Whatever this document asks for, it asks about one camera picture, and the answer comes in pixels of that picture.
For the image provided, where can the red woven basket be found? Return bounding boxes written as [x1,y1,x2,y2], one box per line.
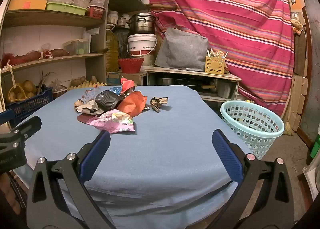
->
[118,58,145,74]

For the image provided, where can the small red plastic basket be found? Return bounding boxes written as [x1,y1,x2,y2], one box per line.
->
[86,5,105,20]

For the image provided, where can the maroon wrapper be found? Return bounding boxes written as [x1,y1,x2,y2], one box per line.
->
[77,114,97,123]

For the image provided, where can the green plastic tray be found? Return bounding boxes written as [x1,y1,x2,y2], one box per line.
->
[46,2,88,16]

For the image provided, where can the green bottle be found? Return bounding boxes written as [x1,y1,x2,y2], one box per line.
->
[310,124,320,159]

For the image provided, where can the bundle of utensils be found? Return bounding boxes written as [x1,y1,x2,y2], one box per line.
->
[207,48,228,59]

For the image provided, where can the clear plastic container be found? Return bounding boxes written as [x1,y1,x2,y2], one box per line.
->
[64,39,90,55]

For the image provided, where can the steel stock pot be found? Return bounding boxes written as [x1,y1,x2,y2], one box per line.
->
[126,13,159,35]

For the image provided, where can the red wrapper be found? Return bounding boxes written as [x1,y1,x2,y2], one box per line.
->
[120,77,137,92]

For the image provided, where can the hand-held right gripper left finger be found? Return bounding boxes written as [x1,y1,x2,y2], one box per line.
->
[26,131,115,229]

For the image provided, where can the red striped cloth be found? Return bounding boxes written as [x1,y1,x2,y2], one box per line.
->
[146,0,295,117]

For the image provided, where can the black ribbed cup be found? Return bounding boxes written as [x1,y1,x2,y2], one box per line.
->
[94,90,123,113]

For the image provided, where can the red net bag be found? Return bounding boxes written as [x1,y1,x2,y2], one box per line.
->
[2,51,42,67]

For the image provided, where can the grey metal pot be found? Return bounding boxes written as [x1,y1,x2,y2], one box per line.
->
[216,79,232,98]

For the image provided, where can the wooden shelf unit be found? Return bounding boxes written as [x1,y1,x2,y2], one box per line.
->
[0,0,150,129]

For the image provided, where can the blue tablecloth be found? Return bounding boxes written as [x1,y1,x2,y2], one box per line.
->
[19,85,258,229]

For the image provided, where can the yellow box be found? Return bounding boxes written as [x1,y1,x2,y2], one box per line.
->
[7,0,48,11]

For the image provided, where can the straw broom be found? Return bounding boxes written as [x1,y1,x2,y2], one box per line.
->
[282,121,294,136]

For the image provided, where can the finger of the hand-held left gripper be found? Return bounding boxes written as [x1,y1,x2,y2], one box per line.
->
[0,109,15,126]
[0,115,42,149]

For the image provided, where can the pink snack wrapper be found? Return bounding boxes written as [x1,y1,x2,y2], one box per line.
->
[86,109,135,134]

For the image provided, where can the black pan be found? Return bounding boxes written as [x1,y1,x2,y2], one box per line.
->
[175,78,198,87]

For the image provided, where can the white brown wrapper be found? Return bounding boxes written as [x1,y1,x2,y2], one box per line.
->
[74,97,100,115]

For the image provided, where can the white plastic bucket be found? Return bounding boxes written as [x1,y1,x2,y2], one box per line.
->
[127,34,158,57]

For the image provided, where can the stacked cardboard pieces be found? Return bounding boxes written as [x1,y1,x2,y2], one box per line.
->
[287,57,309,132]

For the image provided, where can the large yellow oil bottle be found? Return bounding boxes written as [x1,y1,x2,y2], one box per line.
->
[104,24,120,73]

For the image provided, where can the light blue plastic basket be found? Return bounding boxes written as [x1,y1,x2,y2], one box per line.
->
[220,100,285,161]

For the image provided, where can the orange wrapper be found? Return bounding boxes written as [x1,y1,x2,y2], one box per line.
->
[116,91,148,117]

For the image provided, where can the yellow egg tray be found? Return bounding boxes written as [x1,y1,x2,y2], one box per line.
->
[67,80,107,91]

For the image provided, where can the low white cabinet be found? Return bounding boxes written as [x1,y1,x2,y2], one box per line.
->
[144,66,242,102]

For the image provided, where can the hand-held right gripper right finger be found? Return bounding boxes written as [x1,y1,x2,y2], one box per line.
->
[212,129,295,229]

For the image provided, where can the yellow utensil holder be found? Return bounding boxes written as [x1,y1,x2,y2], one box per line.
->
[204,56,225,76]

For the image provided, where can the blue plastic crate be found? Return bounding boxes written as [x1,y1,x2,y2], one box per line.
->
[5,87,53,119]

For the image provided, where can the brown cardboard box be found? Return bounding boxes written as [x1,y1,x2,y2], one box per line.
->
[106,70,148,87]

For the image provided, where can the small steel pot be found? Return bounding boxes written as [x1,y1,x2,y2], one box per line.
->
[157,77,174,86]

